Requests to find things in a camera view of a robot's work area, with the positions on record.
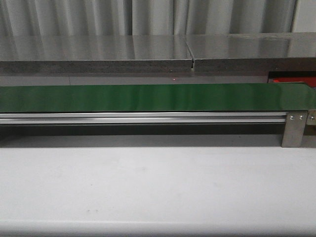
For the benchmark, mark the grey counter left slab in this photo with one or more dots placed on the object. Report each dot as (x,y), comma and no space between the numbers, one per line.
(94,54)

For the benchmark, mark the grey counter slab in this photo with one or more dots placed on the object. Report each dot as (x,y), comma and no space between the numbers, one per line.
(264,52)
(94,54)

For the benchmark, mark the grey counter right slab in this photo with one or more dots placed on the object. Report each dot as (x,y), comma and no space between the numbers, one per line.
(264,52)

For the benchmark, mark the green conveyor belt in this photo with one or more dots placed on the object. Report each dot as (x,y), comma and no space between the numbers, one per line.
(228,97)

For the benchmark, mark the red plastic tray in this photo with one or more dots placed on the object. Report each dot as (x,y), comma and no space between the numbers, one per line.
(310,81)

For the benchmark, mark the grey curtain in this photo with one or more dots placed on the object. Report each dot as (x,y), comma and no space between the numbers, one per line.
(144,17)

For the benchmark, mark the steel conveyor support bracket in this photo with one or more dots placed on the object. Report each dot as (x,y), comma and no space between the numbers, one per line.
(294,129)

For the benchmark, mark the aluminium conveyor side rail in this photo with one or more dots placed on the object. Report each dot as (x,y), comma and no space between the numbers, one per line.
(140,118)

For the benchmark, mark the steel end bracket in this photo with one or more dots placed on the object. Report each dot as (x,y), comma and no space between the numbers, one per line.
(311,123)

